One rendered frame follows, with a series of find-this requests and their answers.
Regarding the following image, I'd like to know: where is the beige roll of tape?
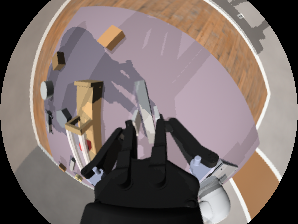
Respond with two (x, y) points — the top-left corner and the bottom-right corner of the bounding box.
(75, 174), (83, 182)

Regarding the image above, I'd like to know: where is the white cylinder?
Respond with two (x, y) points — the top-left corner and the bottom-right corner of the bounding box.
(40, 80), (54, 100)

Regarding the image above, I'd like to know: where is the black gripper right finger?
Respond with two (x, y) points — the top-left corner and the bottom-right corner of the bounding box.
(147, 106), (219, 188)

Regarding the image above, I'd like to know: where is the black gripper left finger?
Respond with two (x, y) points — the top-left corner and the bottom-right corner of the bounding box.
(81, 109), (141, 189)

